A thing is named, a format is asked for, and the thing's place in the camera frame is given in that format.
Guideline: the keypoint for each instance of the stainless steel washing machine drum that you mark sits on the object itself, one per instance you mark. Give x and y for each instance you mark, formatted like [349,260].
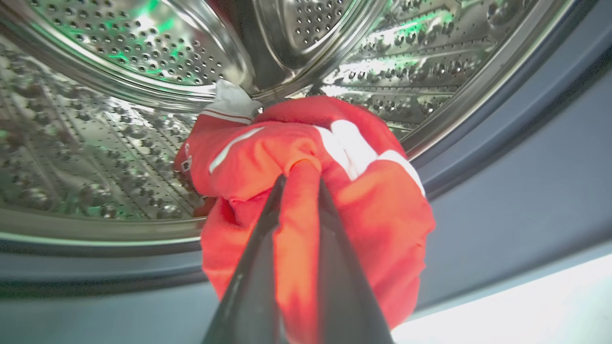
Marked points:
[119,119]

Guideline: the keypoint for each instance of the grey rubber door gasket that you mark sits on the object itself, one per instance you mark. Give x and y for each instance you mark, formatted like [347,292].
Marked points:
[507,205]

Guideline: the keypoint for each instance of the red and white garment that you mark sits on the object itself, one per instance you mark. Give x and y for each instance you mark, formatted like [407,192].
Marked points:
[373,205]

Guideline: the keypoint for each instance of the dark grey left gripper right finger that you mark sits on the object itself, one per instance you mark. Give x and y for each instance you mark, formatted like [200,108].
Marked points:
[344,286]

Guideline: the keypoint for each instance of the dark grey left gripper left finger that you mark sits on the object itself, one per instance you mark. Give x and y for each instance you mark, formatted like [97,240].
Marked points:
[253,291]

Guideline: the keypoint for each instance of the white washing machine body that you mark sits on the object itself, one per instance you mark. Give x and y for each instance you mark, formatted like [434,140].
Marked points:
[526,310]

